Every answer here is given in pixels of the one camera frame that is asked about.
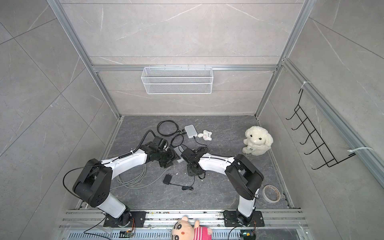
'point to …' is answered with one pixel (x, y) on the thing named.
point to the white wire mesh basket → (177, 80)
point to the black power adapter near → (167, 180)
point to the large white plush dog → (258, 140)
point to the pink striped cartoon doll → (183, 229)
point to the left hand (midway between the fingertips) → (179, 156)
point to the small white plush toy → (206, 135)
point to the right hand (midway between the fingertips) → (193, 170)
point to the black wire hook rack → (327, 158)
